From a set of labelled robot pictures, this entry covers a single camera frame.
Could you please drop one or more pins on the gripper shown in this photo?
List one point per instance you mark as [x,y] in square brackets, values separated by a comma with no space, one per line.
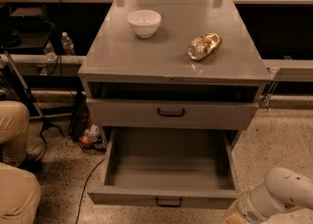
[246,209]

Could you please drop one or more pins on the grey drawer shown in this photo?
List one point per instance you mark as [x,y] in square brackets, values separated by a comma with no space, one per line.
[171,114]
[191,168]

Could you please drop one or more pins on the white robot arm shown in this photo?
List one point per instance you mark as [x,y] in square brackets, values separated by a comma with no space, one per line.
[282,191]

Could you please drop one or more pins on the grey top drawer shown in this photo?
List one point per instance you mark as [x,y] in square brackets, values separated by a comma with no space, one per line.
[171,114]

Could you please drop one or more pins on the grey metal drawer cabinet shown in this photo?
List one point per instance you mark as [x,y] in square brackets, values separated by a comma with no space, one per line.
[123,66]

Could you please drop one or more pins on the black mesh bag with items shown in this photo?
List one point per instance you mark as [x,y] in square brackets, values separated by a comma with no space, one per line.
[82,129]

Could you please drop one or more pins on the grey shoe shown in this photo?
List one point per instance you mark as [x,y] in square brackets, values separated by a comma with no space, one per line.
[33,156]

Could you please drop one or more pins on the black tripod stand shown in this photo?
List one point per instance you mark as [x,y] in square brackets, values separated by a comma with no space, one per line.
[13,77]

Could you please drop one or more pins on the white ceramic bowl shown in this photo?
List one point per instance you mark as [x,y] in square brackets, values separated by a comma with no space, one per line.
[144,23]

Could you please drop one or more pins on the person's tan trouser legs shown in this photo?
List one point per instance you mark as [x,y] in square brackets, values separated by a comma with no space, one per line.
[19,189]

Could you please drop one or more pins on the clear plastic water bottle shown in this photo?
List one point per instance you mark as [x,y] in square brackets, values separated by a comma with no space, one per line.
[67,44]

